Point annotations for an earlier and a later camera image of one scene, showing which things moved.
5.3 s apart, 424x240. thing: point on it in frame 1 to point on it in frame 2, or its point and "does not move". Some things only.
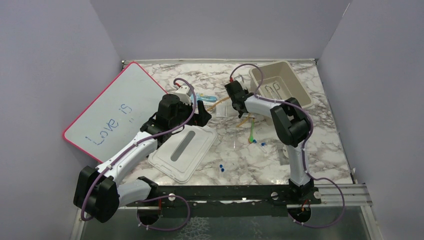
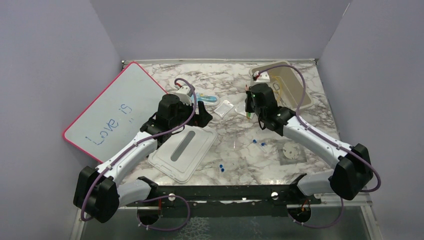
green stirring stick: x=251 y=138 to x=248 y=114
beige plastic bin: x=280 y=82 does not move
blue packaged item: x=206 y=98 does not move
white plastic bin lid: x=180 y=156 does not move
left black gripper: x=201 y=118 does not move
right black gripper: x=245 y=91 to x=248 y=107
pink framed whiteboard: x=115 y=113 does not move
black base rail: x=205 y=201 does not move
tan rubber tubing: x=244 y=120 to x=280 y=89
